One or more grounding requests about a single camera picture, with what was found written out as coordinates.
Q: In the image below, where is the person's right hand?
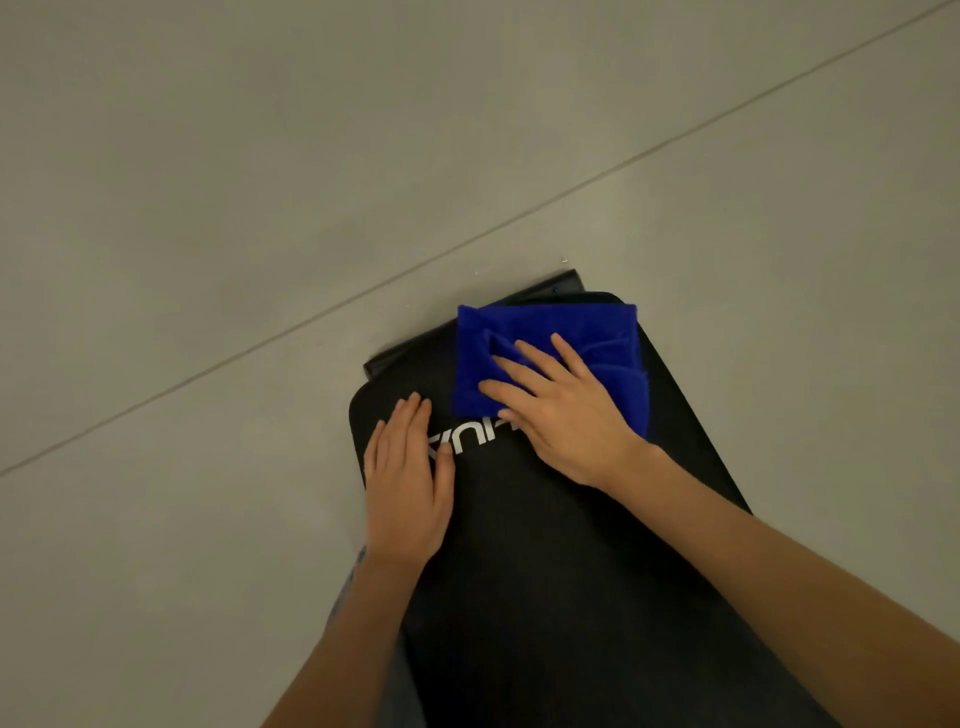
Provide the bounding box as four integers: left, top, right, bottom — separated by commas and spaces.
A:
477, 333, 655, 496

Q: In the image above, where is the person's left hand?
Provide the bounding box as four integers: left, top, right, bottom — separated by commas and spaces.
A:
363, 391, 457, 573

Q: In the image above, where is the blue microfibre cloth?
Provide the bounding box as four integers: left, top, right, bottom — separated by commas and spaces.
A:
450, 302, 651, 440

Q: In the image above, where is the person's right forearm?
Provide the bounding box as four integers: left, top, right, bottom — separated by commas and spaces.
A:
603, 442, 960, 728

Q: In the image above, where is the person's left forearm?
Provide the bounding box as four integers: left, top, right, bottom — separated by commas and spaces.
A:
261, 555, 430, 728

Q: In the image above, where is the black padded bench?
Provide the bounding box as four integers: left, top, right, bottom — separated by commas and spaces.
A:
348, 291, 841, 728

